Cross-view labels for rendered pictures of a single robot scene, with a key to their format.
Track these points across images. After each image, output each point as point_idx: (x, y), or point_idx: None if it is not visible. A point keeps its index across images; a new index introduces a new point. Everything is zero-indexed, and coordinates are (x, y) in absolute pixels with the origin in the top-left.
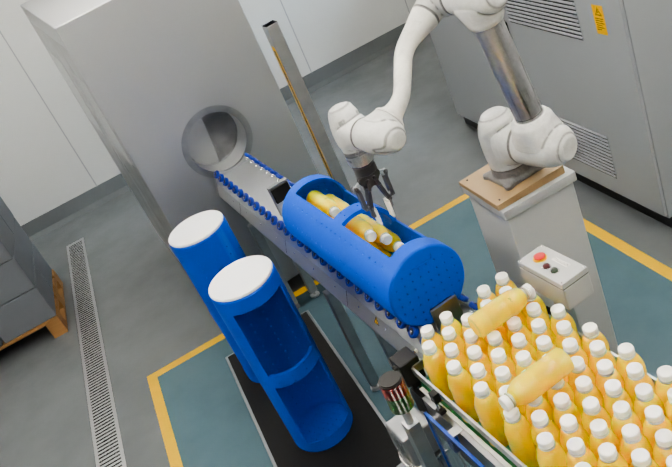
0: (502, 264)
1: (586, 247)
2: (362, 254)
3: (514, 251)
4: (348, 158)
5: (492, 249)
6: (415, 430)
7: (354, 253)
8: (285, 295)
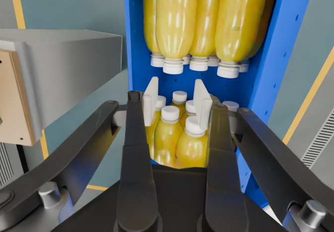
0: (83, 80)
1: (18, 29)
2: (285, 55)
3: (61, 50)
4: None
5: (78, 93)
6: None
7: (278, 87)
8: (249, 177)
